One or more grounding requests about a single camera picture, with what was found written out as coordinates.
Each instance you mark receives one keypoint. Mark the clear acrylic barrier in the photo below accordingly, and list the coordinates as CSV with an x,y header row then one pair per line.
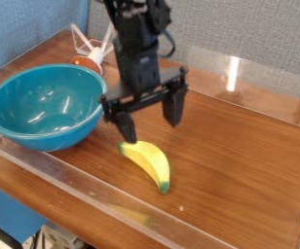
x,y
249,84
136,213

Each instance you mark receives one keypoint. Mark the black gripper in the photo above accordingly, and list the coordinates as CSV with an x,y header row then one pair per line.
x,y
122,100

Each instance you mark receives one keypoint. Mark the orange white plunger toy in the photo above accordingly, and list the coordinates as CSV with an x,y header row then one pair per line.
x,y
89,59

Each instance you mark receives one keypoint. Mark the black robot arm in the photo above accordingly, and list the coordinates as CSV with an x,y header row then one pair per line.
x,y
141,22

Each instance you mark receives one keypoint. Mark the blue bowl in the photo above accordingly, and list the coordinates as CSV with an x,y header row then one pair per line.
x,y
50,106

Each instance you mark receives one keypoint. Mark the clear acrylic back barrier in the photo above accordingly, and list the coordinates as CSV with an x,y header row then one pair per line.
x,y
249,84

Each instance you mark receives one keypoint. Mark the yellow wedge object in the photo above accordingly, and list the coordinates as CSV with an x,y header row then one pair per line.
x,y
150,158

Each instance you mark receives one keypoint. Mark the clear acrylic front barrier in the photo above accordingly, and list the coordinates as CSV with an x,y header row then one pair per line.
x,y
136,213

